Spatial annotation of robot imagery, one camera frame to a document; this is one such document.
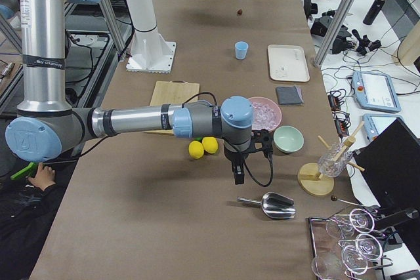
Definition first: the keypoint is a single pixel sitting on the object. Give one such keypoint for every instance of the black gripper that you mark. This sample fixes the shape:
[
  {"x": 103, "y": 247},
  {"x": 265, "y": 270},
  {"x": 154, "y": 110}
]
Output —
[{"x": 233, "y": 156}]

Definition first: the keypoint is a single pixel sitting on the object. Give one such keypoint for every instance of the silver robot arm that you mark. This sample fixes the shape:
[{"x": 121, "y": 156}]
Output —
[{"x": 47, "y": 125}]

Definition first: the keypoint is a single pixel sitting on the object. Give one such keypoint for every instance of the metal ice scoop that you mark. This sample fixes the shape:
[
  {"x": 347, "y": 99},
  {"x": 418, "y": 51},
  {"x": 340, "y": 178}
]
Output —
[{"x": 274, "y": 205}]

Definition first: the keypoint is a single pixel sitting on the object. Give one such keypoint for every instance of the pile of clear ice cubes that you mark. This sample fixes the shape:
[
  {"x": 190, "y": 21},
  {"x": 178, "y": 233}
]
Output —
[{"x": 264, "y": 117}]

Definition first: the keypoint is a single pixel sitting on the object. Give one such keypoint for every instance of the wooden cup tree stand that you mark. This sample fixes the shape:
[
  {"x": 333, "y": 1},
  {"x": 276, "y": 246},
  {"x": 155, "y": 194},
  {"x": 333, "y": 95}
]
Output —
[{"x": 315, "y": 183}]

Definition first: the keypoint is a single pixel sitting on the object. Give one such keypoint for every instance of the clear textured glass cup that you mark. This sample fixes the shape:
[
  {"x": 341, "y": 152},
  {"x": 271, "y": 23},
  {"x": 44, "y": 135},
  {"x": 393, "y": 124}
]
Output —
[{"x": 330, "y": 167}]

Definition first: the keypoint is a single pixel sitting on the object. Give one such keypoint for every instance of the light blue plastic cup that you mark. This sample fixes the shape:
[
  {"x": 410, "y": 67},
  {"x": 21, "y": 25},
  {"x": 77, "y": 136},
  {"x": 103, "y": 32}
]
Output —
[{"x": 241, "y": 48}]

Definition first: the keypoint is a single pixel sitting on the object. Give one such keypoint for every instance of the person hand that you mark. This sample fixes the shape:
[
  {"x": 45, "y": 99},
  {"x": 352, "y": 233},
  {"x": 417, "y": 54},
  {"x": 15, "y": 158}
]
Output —
[{"x": 44, "y": 177}]

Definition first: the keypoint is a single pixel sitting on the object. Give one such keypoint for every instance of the yellow lemon back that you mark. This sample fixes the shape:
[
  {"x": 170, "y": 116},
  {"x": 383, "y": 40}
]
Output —
[{"x": 210, "y": 144}]

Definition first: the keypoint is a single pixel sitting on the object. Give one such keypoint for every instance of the yellow lemon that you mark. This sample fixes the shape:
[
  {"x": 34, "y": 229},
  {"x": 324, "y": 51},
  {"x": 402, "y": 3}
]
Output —
[
  {"x": 210, "y": 144},
  {"x": 196, "y": 150}
]

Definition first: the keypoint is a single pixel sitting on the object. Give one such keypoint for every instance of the yellow lemon front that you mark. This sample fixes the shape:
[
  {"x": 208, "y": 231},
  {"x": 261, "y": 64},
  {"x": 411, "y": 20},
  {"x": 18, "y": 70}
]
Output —
[{"x": 196, "y": 150}]

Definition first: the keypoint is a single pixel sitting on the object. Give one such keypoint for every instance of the green bowl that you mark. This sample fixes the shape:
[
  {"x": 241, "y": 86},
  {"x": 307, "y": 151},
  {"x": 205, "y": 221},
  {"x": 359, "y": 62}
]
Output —
[{"x": 288, "y": 139}]

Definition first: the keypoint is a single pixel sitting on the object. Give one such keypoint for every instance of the pink bowl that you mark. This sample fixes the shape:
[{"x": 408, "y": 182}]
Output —
[{"x": 271, "y": 103}]

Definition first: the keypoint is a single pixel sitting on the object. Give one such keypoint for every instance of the grey folded cloth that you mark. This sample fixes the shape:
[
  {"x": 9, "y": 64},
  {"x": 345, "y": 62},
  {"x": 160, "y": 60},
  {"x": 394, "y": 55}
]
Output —
[{"x": 289, "y": 95}]

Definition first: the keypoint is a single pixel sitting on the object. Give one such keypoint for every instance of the wooden ball stirrer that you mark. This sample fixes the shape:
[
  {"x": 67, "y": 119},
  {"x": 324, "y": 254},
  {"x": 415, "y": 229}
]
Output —
[{"x": 336, "y": 199}]

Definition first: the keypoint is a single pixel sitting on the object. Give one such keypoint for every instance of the wooden cutting board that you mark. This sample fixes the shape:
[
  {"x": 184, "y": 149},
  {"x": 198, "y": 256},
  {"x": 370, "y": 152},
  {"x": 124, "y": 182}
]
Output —
[{"x": 173, "y": 92}]

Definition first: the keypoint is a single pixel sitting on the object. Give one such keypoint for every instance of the cream rectangular tray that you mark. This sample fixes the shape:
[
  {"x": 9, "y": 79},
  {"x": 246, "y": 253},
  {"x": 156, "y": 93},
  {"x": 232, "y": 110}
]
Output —
[{"x": 287, "y": 63}]

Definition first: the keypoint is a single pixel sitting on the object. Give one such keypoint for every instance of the wine glass top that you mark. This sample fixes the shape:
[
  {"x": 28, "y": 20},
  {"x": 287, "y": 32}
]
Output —
[{"x": 341, "y": 226}]

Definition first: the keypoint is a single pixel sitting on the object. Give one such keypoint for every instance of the wine glass bottom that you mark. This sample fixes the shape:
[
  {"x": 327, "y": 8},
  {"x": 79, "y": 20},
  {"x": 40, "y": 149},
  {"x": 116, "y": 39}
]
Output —
[{"x": 346, "y": 264}]

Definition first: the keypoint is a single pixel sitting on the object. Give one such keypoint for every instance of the blue teach pendant lower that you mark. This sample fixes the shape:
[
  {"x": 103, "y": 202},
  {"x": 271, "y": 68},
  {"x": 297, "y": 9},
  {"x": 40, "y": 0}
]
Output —
[{"x": 375, "y": 124}]

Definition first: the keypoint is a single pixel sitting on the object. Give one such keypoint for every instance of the blue teach pendant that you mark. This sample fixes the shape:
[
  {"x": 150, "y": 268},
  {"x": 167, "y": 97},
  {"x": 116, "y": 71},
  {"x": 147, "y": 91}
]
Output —
[
  {"x": 375, "y": 91},
  {"x": 375, "y": 124}
]

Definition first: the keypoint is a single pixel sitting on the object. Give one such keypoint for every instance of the wine glass middle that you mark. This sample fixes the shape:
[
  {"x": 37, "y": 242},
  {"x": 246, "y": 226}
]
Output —
[{"x": 367, "y": 245}]

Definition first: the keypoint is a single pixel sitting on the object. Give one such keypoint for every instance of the black monitor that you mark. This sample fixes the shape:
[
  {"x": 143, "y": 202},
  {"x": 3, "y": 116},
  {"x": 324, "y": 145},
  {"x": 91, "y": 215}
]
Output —
[{"x": 391, "y": 167}]

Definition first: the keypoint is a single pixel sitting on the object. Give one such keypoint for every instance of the blue teach pendant upper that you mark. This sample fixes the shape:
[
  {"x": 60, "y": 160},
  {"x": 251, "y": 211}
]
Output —
[{"x": 375, "y": 91}]

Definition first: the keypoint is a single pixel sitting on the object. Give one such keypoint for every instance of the green handheld tool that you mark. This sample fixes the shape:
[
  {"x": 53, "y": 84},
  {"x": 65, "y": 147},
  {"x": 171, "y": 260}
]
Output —
[{"x": 28, "y": 171}]

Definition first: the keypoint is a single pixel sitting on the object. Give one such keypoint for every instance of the black thermos bottle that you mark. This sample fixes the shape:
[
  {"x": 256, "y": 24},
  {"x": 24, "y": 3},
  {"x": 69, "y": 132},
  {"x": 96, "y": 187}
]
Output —
[{"x": 373, "y": 12}]

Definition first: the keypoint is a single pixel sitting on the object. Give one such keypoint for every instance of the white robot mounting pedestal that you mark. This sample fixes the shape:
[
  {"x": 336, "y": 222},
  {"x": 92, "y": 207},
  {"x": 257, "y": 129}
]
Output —
[{"x": 150, "y": 52}]

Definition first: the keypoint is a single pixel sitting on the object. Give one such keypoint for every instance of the aluminium frame post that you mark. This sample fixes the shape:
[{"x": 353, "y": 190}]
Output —
[{"x": 332, "y": 31}]

